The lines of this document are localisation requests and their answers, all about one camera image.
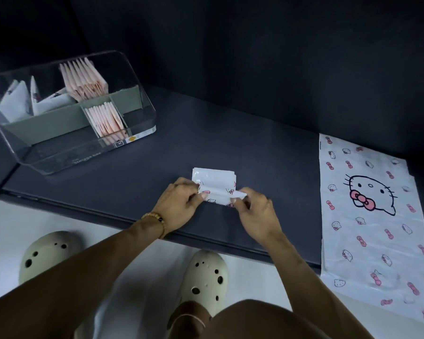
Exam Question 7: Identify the person's right hand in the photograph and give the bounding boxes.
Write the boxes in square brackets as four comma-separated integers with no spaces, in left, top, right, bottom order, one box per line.
[230,186,283,246]

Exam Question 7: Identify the person's left hand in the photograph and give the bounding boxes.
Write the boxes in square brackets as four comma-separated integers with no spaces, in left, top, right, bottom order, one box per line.
[151,177,210,241]

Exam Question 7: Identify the stack of kitty bags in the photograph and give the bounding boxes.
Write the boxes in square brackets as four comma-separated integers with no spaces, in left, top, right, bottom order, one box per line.
[319,133,424,323]

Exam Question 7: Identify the pink bags row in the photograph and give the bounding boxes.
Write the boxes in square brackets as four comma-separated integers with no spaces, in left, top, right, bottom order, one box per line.
[103,101,126,131]

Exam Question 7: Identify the clear plastic organizer box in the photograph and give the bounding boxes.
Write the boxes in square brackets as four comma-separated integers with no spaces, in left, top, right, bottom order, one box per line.
[0,50,157,175]

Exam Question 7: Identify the stack of polka dot bags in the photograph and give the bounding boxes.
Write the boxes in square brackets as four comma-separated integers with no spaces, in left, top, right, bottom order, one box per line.
[83,57,109,93]

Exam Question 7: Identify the person's right forearm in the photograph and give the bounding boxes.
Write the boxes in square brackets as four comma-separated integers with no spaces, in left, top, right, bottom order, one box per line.
[265,233,375,339]

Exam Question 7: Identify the person's left forearm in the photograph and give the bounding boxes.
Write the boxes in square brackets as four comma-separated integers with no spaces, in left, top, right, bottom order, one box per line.
[0,222,165,339]

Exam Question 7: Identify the person's right leg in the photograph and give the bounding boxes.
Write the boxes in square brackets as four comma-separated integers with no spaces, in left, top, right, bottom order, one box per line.
[168,299,340,339]

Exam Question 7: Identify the cream right clog shoe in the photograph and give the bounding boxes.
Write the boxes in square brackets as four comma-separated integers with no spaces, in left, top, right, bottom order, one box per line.
[168,250,228,339]

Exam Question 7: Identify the cream clog shoe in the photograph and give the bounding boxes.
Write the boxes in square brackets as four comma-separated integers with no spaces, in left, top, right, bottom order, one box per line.
[168,250,228,339]
[18,231,84,285]

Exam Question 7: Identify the cream left clog shoe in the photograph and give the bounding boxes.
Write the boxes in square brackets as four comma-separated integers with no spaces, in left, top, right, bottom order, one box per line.
[18,231,84,285]

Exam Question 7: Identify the dark blue sofa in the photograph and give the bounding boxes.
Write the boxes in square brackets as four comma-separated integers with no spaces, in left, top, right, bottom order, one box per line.
[0,0,424,274]

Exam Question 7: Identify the brown bead bracelet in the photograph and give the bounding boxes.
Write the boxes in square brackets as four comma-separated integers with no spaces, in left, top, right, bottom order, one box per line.
[141,212,167,240]

